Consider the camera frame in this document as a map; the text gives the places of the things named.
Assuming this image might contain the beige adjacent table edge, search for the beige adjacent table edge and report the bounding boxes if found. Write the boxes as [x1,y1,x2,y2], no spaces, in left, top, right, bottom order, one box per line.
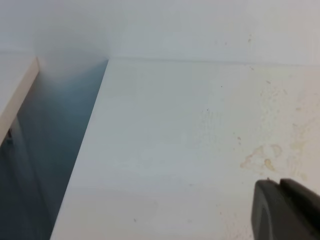
[0,53,39,142]

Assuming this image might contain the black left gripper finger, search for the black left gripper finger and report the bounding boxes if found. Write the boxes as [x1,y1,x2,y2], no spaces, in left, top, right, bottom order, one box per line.
[251,178,320,240]

